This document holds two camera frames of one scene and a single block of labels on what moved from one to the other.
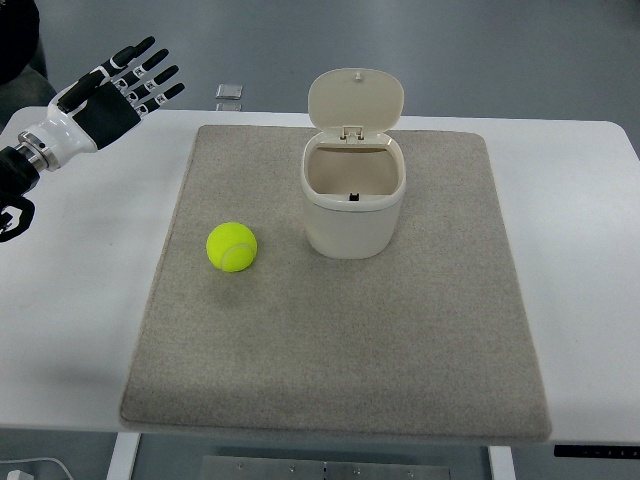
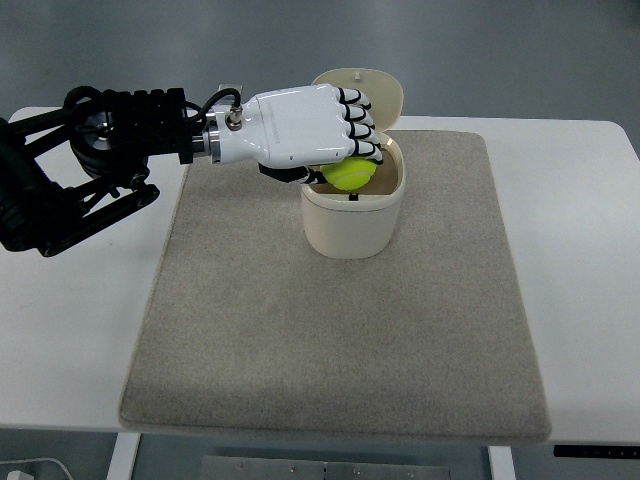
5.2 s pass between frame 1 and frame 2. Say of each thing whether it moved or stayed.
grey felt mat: stayed
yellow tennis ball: moved
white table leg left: stayed
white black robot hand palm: moved
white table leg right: stayed
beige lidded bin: stayed
